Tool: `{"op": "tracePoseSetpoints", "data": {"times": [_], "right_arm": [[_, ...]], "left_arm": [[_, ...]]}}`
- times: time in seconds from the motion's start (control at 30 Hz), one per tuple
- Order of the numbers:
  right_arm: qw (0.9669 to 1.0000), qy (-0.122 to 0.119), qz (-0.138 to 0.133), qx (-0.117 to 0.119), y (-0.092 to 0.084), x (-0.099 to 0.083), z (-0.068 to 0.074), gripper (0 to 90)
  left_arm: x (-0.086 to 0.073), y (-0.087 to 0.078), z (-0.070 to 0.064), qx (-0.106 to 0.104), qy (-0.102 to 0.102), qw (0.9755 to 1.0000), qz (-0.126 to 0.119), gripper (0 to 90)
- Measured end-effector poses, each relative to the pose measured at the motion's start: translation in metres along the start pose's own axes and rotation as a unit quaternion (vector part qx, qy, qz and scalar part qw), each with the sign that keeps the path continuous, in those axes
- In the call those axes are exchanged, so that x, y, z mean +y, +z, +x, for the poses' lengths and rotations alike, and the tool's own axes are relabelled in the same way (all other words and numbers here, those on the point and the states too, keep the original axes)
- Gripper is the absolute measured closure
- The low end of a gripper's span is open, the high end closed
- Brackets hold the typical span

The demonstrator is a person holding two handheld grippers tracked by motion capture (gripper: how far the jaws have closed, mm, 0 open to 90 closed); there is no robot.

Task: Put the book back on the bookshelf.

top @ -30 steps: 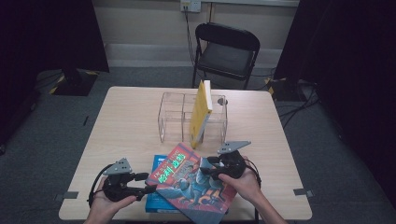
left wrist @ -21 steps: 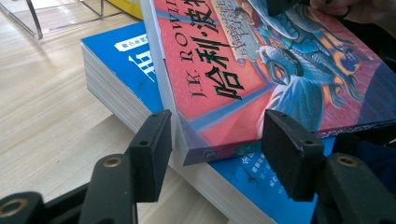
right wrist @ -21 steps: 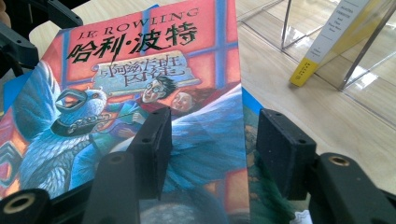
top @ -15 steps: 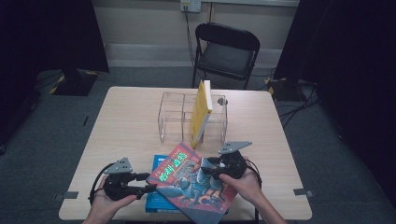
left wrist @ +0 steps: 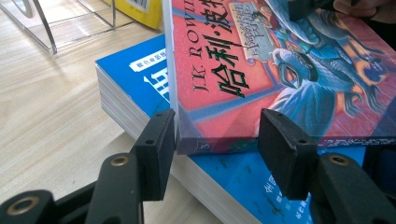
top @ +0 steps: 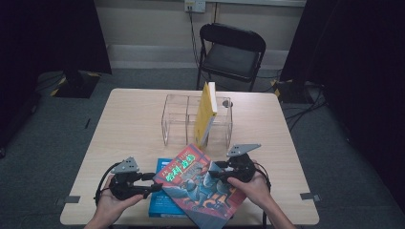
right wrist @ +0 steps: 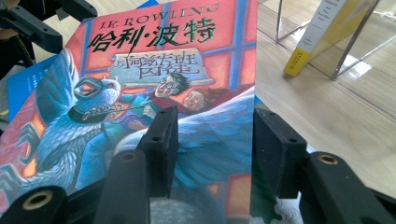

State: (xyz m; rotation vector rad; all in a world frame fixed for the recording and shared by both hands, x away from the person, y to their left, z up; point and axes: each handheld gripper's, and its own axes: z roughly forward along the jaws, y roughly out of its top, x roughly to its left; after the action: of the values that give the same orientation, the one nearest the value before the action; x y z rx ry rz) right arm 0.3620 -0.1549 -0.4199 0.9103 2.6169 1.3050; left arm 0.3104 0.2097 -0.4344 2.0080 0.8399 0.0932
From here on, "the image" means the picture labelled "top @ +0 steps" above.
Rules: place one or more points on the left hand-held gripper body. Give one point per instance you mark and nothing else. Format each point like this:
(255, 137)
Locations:
(125, 186)

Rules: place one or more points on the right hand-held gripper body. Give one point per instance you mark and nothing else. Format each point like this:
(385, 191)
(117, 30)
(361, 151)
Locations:
(242, 168)

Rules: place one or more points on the blue book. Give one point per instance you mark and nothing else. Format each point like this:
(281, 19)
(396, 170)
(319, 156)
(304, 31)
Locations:
(162, 206)

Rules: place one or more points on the red illustrated book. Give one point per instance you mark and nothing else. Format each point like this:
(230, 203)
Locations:
(194, 194)

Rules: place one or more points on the yellow book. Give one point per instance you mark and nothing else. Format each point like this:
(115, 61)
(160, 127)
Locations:
(205, 114)

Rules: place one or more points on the clear acrylic book rack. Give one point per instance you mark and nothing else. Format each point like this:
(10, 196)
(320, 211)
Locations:
(178, 117)

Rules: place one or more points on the person's left hand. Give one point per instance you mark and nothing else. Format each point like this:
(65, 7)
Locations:
(111, 206)

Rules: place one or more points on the person's right hand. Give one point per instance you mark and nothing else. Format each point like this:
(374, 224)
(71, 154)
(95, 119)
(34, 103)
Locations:
(258, 191)

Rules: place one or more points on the grey tape piece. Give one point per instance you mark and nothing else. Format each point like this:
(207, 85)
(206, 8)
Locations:
(309, 196)
(71, 199)

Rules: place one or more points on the small dark round object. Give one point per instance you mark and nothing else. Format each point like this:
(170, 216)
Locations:
(226, 103)

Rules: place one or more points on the black marker pen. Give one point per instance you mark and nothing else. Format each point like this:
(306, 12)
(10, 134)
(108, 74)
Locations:
(87, 123)

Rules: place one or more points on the black stand base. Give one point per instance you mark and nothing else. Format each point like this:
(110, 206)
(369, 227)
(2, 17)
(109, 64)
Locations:
(76, 86)
(293, 92)

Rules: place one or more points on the black folding chair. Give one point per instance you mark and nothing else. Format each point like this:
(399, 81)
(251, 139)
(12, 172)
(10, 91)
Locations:
(230, 57)

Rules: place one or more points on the black curtain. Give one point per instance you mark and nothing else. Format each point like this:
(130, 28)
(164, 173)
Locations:
(47, 38)
(356, 63)

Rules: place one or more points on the white wall socket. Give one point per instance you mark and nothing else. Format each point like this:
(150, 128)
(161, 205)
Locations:
(195, 5)

